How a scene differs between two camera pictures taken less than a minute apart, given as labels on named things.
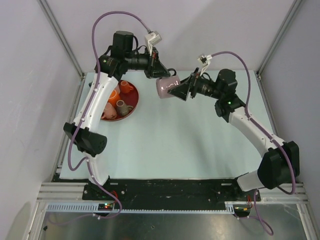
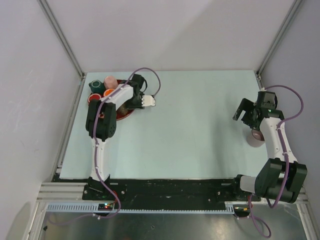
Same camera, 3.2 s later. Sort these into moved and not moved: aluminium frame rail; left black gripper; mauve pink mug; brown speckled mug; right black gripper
Moved: right black gripper; mauve pink mug; left black gripper
Not moved: aluminium frame rail; brown speckled mug
